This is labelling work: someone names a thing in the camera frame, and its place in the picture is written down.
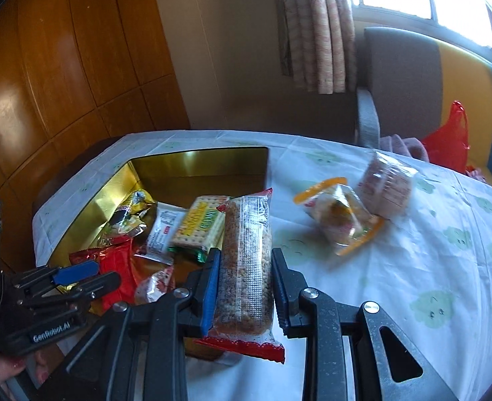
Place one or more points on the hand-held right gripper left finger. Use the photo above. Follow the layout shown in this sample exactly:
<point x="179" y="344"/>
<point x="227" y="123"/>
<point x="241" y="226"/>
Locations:
<point x="210" y="292"/>

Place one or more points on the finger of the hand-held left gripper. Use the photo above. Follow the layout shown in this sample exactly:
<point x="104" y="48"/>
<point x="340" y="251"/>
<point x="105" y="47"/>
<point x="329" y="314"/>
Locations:
<point x="76" y="273"/>
<point x="99" y="286"/>

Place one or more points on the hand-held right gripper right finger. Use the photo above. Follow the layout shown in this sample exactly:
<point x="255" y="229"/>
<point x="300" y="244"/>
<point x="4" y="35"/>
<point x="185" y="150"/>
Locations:
<point x="283" y="300"/>

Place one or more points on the clear grain bar packet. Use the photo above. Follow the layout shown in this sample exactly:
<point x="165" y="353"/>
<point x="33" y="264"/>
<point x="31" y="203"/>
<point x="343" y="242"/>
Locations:
<point x="246" y="259"/>

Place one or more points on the green yellow cracker packet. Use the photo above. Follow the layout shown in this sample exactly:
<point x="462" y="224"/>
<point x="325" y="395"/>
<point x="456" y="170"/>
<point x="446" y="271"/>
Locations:
<point x="200" y="221"/>

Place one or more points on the yellow green snack packet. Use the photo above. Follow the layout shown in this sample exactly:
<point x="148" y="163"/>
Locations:
<point x="124" y="217"/>

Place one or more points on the small white snack packet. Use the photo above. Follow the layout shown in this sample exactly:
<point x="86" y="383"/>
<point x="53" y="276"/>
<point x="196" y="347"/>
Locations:
<point x="164" y="229"/>

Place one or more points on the dark red gold-lined box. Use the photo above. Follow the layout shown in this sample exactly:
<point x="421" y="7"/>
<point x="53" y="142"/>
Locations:
<point x="195" y="171"/>

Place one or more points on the person's left hand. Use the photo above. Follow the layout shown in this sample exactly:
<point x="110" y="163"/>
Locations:
<point x="3" y="369"/>

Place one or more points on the red white snack packet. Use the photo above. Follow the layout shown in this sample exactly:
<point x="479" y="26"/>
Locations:
<point x="156" y="286"/>

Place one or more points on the clear yellow-trimmed snack bag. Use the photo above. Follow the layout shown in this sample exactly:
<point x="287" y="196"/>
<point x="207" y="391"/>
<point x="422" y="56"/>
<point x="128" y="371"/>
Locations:
<point x="342" y="217"/>

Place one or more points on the pale wrapped biscuit pack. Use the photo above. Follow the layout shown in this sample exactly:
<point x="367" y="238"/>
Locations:
<point x="388" y="183"/>

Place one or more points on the pale pink cloth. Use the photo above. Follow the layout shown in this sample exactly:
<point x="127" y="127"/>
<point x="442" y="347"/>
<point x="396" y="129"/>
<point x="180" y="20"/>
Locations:
<point x="404" y="146"/>

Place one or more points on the brown wooden wardrobe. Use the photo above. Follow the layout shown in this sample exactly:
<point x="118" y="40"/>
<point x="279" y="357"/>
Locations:
<point x="62" y="71"/>

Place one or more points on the red plastic bag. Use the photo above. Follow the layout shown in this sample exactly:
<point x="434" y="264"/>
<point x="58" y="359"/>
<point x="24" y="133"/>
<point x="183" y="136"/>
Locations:
<point x="446" y="142"/>

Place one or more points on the grey yellow blue armchair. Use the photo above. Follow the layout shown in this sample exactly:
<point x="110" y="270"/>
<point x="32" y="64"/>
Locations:
<point x="400" y="75"/>

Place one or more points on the beige patterned curtain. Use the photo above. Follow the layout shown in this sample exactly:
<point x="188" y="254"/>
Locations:
<point x="317" y="29"/>

